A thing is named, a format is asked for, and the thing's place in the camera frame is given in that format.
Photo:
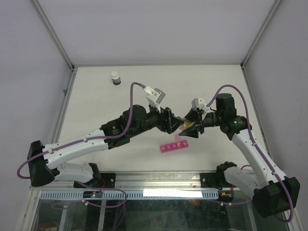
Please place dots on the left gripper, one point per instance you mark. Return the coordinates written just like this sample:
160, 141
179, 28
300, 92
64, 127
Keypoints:
168, 123

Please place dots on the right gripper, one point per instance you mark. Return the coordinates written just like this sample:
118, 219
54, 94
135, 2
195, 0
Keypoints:
193, 131

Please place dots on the clear bottle yellow capsules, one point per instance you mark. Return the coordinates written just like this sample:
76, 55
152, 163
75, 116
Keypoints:
186, 125

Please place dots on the pink weekly pill organizer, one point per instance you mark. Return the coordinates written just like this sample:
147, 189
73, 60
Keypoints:
176, 145

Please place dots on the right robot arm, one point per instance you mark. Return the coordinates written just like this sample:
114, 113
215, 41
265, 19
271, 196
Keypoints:
270, 190

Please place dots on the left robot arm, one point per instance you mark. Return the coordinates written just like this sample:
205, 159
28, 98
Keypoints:
52, 162

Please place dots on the white capped pill bottle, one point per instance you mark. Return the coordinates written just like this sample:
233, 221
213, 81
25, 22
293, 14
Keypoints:
115, 78

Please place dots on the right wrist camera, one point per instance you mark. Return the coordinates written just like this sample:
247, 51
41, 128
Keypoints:
199, 105

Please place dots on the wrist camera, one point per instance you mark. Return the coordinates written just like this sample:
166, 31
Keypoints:
154, 97
199, 105

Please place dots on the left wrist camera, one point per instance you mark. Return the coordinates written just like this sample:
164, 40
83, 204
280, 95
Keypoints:
154, 97

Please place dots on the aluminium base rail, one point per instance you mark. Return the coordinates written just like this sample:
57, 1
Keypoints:
140, 180

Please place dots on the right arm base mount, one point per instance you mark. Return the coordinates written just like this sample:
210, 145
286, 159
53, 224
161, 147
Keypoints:
229, 175

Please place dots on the white slotted cable duct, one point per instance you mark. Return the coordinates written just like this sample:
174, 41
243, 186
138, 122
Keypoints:
147, 194

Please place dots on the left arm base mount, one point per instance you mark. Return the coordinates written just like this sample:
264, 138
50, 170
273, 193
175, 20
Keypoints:
100, 179

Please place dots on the left aluminium frame post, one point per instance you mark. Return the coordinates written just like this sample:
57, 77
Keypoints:
52, 33

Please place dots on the aluminium frame post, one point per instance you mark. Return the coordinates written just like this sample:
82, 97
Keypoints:
52, 33
262, 30

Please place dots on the right aluminium frame post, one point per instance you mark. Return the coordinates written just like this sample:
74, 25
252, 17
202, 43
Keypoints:
262, 30

